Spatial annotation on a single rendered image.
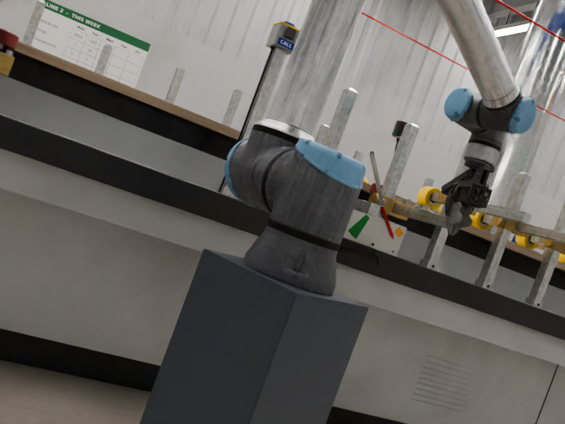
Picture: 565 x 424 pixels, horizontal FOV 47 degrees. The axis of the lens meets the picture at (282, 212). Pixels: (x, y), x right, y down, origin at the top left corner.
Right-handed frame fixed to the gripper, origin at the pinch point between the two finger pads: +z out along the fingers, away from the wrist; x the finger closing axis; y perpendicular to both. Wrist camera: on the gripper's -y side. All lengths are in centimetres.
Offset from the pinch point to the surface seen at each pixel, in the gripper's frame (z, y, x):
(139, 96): -8, -45, -86
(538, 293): 6, -31, 69
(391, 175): -12.6, -29.9, -6.1
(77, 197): 26, -32, -94
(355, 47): -276, -724, 275
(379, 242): 8.9, -29.7, -2.2
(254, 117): -12, -29, -56
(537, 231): -13, -19, 48
